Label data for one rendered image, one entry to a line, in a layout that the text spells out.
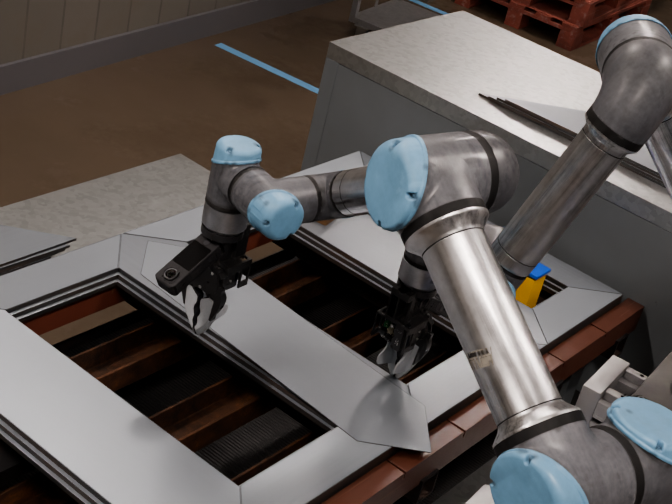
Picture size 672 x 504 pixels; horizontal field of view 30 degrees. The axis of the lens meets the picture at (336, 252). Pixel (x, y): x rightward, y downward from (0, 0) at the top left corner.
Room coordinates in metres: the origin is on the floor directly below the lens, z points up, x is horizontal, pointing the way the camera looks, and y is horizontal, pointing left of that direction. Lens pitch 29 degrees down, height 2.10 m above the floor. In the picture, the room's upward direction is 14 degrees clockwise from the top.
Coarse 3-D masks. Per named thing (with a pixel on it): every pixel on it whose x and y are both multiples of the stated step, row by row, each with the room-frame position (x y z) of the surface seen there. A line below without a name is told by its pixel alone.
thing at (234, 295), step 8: (248, 280) 2.07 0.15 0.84; (232, 288) 2.03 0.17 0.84; (240, 288) 2.04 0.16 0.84; (248, 288) 2.04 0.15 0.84; (256, 288) 2.05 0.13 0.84; (176, 296) 1.95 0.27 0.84; (232, 296) 2.00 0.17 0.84; (240, 296) 2.01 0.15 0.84; (248, 296) 2.01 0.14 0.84; (184, 304) 1.93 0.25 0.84; (232, 304) 1.97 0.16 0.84
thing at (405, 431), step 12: (420, 408) 1.79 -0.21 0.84; (396, 420) 1.74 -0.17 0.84; (408, 420) 1.75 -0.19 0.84; (420, 420) 1.76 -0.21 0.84; (372, 432) 1.69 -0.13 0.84; (384, 432) 1.70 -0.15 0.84; (396, 432) 1.71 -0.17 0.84; (408, 432) 1.72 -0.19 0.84; (420, 432) 1.73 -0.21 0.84; (384, 444) 1.67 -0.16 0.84; (396, 444) 1.68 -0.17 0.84; (408, 444) 1.69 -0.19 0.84
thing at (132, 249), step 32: (128, 256) 2.05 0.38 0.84; (64, 288) 1.89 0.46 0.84; (96, 288) 1.94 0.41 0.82; (128, 288) 1.97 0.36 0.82; (384, 288) 2.20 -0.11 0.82; (544, 288) 2.38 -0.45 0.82; (448, 320) 2.13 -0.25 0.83; (224, 352) 1.84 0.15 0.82; (352, 352) 1.92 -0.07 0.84; (544, 352) 2.11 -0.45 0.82; (0, 416) 1.51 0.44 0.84; (320, 416) 1.72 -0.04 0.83; (448, 416) 1.82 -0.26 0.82; (32, 448) 1.46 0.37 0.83; (64, 480) 1.42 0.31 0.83; (352, 480) 1.58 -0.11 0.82
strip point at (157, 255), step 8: (152, 248) 2.10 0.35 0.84; (160, 248) 2.11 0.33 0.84; (168, 248) 2.11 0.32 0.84; (176, 248) 2.12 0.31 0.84; (144, 256) 2.06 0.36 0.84; (152, 256) 2.07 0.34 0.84; (160, 256) 2.08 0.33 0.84; (168, 256) 2.09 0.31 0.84; (144, 264) 2.04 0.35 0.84; (152, 264) 2.04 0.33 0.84; (160, 264) 2.05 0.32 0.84; (144, 272) 2.01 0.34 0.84
